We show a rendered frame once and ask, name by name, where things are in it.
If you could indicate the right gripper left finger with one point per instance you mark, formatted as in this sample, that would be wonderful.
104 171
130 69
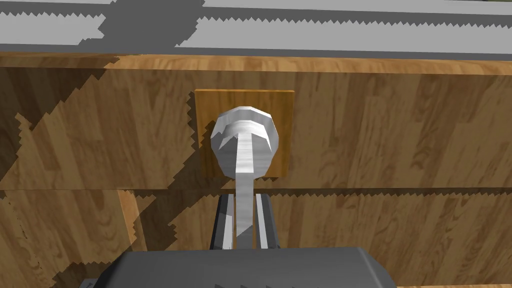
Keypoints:
224 224

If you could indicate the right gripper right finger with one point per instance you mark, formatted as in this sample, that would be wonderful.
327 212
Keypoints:
265 224

